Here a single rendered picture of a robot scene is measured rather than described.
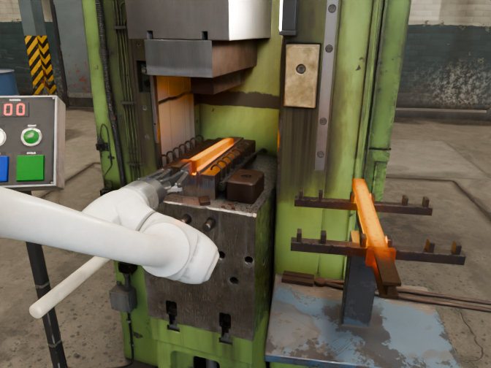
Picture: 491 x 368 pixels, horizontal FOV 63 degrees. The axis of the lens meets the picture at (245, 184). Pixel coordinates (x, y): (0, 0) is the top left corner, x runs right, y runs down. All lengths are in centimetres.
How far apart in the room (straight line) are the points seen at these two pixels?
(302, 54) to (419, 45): 613
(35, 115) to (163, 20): 49
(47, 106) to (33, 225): 81
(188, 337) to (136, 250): 83
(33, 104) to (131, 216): 65
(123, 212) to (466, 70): 699
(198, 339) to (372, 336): 66
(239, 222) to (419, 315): 51
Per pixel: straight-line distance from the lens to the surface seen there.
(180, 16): 114
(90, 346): 214
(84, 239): 62
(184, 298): 136
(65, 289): 140
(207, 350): 146
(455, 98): 752
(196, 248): 79
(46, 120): 135
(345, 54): 117
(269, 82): 156
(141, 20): 119
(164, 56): 116
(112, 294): 174
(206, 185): 119
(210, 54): 110
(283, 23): 115
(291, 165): 124
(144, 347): 192
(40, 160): 132
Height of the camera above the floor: 139
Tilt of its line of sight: 21 degrees down
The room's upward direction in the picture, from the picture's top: 1 degrees clockwise
